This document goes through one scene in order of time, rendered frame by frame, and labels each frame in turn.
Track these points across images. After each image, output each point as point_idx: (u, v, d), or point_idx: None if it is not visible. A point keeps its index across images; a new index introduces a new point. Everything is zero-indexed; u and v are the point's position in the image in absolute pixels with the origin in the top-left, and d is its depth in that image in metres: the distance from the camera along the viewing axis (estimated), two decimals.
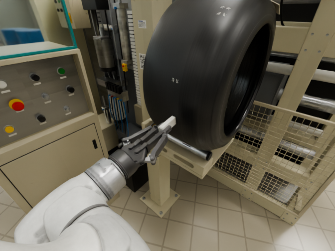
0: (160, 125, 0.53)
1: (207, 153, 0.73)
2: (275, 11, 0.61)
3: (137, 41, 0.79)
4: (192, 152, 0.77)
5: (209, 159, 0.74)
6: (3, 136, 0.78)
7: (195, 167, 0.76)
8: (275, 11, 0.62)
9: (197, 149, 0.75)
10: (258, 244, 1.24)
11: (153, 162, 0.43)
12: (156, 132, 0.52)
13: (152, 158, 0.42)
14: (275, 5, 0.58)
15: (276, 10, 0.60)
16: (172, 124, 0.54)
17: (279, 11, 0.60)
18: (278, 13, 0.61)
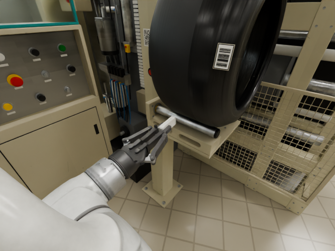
0: (160, 125, 0.53)
1: (216, 129, 0.70)
2: (227, 45, 0.40)
3: (141, 14, 0.76)
4: (199, 129, 0.73)
5: (216, 137, 0.70)
6: (1, 114, 0.74)
7: (202, 146, 0.73)
8: (227, 44, 0.40)
9: (206, 125, 0.72)
10: (264, 234, 1.21)
11: (153, 162, 0.43)
12: (156, 132, 0.52)
13: (152, 158, 0.42)
14: (224, 64, 0.42)
15: (228, 51, 0.41)
16: (172, 124, 0.54)
17: (232, 51, 0.40)
18: (233, 45, 0.40)
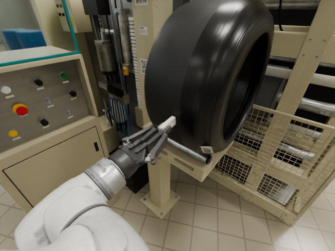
0: (160, 125, 0.53)
1: None
2: (206, 147, 0.57)
3: (138, 46, 0.81)
4: None
5: (211, 157, 0.75)
6: (7, 140, 0.79)
7: (195, 170, 0.78)
8: (206, 147, 0.57)
9: None
10: (257, 245, 1.26)
11: (153, 162, 0.43)
12: (156, 132, 0.52)
13: (152, 158, 0.42)
14: (209, 151, 0.61)
15: (209, 148, 0.58)
16: (172, 124, 0.54)
17: (211, 149, 0.57)
18: (210, 147, 0.57)
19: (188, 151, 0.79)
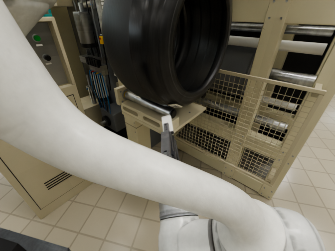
0: None
1: (174, 115, 0.80)
2: (172, 104, 0.70)
3: None
4: None
5: (174, 111, 0.77)
6: None
7: (161, 125, 0.81)
8: (172, 104, 0.70)
9: None
10: None
11: None
12: None
13: None
14: (178, 106, 0.73)
15: (175, 104, 0.71)
16: (167, 119, 0.54)
17: (177, 105, 0.70)
18: (175, 104, 0.69)
19: (154, 109, 0.82)
